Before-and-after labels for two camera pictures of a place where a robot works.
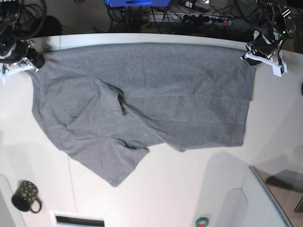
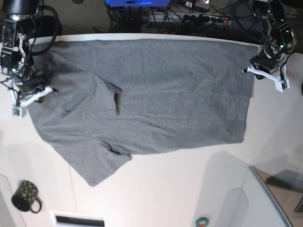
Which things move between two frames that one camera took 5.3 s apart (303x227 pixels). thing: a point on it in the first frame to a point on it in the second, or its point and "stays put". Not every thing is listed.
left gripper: [13, 50] to [29, 82]
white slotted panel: [61, 219] stays put
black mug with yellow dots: [25, 197] stays put
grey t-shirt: [105, 104] stays put
